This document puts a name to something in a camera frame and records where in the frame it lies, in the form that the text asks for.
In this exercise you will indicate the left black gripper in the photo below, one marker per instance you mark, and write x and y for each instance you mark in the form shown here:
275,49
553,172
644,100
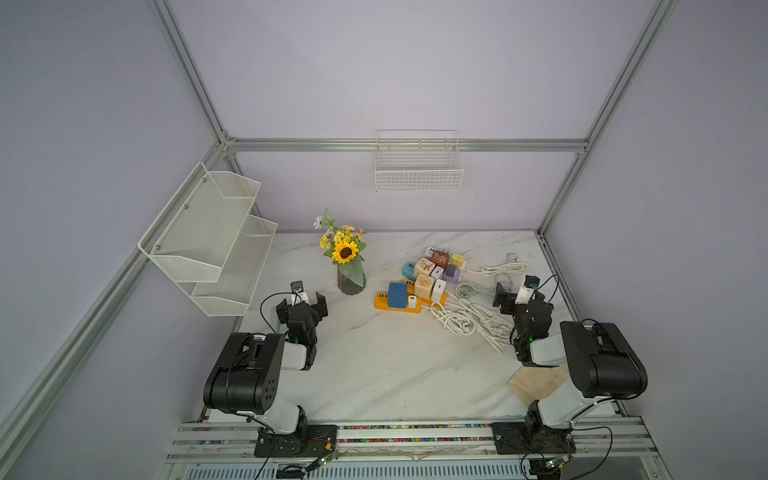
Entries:
301,309

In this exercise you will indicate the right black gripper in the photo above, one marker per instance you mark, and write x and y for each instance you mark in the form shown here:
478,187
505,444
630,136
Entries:
519,305

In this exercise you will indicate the orange power strip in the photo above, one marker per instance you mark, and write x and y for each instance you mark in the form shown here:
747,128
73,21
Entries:
380,303
410,285

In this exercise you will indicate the blue cube plug adapter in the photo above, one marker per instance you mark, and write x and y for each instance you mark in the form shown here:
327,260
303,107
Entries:
397,296

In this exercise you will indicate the white charger plug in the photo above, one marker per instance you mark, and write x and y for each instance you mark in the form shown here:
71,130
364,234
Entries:
438,290

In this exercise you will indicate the beige cube plug adapter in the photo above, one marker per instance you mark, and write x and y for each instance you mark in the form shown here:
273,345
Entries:
423,286

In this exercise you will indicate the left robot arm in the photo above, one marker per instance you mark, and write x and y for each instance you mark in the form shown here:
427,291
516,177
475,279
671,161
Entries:
245,378

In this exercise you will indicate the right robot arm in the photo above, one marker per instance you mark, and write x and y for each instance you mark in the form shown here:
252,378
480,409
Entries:
601,364

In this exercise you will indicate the dark grey ribbed vase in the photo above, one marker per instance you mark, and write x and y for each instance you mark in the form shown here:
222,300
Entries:
351,278

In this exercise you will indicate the purple cube adapter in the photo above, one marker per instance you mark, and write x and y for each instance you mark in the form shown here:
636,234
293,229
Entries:
452,274

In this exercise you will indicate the sunflower bouquet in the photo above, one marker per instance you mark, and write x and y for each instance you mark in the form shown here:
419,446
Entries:
340,243

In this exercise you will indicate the yellow cube adapter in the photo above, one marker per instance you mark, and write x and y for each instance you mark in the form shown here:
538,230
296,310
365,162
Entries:
458,260

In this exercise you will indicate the beige work glove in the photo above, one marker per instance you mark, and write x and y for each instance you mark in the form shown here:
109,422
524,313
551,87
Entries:
530,384

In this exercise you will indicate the brown cube adapter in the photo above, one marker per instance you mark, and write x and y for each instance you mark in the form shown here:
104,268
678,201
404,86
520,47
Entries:
441,258

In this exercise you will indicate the pink butterfly cube adapter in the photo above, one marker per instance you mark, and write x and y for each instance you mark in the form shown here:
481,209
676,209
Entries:
424,266

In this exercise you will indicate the teal power strip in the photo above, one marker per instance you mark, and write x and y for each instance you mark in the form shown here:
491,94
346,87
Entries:
408,271

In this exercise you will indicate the white two-tier mesh shelf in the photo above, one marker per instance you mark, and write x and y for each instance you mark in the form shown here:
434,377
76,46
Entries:
210,242

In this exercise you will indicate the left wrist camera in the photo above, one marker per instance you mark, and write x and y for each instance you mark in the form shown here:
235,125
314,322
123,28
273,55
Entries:
298,293

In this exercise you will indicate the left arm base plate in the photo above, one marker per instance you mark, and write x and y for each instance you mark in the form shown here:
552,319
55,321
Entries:
308,441

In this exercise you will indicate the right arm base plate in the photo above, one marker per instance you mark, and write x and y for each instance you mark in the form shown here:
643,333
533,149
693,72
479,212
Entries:
516,438

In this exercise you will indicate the aluminium front rail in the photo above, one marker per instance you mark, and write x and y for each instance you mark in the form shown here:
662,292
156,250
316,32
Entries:
606,448

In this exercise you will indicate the white wire wall basket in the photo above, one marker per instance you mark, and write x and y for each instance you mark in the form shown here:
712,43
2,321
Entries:
418,161

